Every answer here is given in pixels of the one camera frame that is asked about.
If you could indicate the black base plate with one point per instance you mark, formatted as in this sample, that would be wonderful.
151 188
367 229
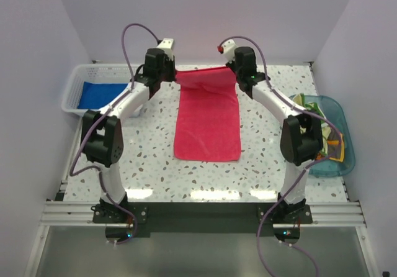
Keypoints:
141 219

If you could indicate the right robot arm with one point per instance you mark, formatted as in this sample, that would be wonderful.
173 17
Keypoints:
301 136

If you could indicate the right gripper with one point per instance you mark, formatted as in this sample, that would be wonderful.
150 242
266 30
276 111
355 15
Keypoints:
232 64

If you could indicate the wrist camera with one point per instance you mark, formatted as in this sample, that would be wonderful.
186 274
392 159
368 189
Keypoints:
227 49
167 45

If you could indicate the blue folded towel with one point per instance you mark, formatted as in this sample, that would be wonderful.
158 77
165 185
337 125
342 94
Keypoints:
98 95

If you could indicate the aluminium rail frame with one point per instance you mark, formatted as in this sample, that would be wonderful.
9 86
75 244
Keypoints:
324 214

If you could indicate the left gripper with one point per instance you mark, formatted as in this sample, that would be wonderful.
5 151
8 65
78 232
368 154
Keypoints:
170 64

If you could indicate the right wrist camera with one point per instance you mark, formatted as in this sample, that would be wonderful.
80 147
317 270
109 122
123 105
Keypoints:
227 49

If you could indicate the pink towel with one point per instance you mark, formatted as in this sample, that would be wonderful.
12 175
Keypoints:
208 120

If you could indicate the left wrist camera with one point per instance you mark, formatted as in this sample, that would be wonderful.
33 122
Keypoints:
167 45

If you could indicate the white plastic basket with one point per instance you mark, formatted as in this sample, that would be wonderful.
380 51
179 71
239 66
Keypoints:
125 105

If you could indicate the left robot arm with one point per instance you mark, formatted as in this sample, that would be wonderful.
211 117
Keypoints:
102 138

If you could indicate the yellow green patterned towel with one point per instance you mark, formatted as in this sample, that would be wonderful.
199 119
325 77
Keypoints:
331 144

